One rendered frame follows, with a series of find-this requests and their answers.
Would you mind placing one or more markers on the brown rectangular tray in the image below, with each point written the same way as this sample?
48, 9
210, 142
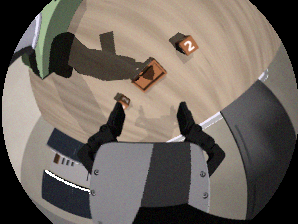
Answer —
149, 75

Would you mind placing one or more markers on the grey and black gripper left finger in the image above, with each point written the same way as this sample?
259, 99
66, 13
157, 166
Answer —
107, 133

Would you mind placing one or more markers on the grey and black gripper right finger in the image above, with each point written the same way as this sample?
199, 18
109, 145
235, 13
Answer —
193, 133

